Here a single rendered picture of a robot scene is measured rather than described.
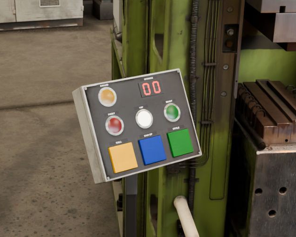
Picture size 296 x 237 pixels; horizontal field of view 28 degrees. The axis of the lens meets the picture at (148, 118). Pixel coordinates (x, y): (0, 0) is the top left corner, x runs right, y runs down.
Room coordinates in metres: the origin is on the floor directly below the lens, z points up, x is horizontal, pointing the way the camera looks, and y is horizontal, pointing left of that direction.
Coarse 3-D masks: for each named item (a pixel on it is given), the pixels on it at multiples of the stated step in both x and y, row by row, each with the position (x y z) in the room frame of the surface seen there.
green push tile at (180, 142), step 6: (174, 132) 1.62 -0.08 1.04; (180, 132) 1.63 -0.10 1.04; (186, 132) 1.64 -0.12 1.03; (168, 138) 1.60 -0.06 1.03; (174, 138) 1.61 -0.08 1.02; (180, 138) 1.62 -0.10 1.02; (186, 138) 1.63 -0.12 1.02; (174, 144) 1.60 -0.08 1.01; (180, 144) 1.61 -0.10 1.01; (186, 144) 1.62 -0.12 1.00; (174, 150) 1.59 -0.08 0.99; (180, 150) 1.60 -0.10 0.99; (186, 150) 1.61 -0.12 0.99; (192, 150) 1.62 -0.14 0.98; (174, 156) 1.58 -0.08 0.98
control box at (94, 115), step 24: (168, 72) 1.72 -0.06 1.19; (96, 96) 1.57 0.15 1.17; (120, 96) 1.60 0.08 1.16; (144, 96) 1.64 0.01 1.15; (168, 96) 1.68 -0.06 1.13; (96, 120) 1.53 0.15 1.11; (120, 120) 1.56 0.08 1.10; (168, 120) 1.64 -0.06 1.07; (192, 120) 1.68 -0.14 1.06; (96, 144) 1.50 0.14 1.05; (120, 144) 1.53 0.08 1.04; (168, 144) 1.60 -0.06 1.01; (192, 144) 1.63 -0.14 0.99; (96, 168) 1.49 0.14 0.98; (144, 168) 1.52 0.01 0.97
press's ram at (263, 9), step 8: (248, 0) 1.94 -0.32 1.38; (256, 0) 1.86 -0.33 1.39; (264, 0) 1.81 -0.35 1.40; (272, 0) 1.81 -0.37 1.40; (280, 0) 1.82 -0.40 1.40; (288, 0) 1.82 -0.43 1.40; (256, 8) 1.85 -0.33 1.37; (264, 8) 1.81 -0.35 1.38; (272, 8) 1.81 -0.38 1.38; (280, 8) 1.86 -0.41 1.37; (288, 8) 1.82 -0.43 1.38
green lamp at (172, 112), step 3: (171, 105) 1.67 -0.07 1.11; (168, 108) 1.66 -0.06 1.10; (171, 108) 1.66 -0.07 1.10; (174, 108) 1.66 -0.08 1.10; (168, 111) 1.65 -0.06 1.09; (171, 111) 1.65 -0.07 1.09; (174, 111) 1.66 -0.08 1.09; (177, 111) 1.66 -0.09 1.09; (168, 114) 1.64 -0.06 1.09; (171, 114) 1.65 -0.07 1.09; (174, 114) 1.65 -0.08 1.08; (177, 114) 1.66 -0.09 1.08; (168, 117) 1.64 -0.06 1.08; (171, 117) 1.64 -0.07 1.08; (174, 117) 1.65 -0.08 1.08
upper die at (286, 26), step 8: (248, 8) 2.10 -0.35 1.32; (248, 16) 2.09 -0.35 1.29; (256, 16) 2.00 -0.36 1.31; (264, 16) 1.92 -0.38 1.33; (272, 16) 1.85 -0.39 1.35; (280, 16) 1.82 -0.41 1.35; (288, 16) 1.82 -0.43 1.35; (256, 24) 1.99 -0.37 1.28; (264, 24) 1.91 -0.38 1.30; (272, 24) 1.84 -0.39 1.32; (280, 24) 1.82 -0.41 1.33; (288, 24) 1.82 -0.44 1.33; (264, 32) 1.91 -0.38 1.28; (272, 32) 1.83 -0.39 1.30; (280, 32) 1.82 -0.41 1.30; (288, 32) 1.82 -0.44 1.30; (272, 40) 1.82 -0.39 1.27; (280, 40) 1.82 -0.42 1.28; (288, 40) 1.82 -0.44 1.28
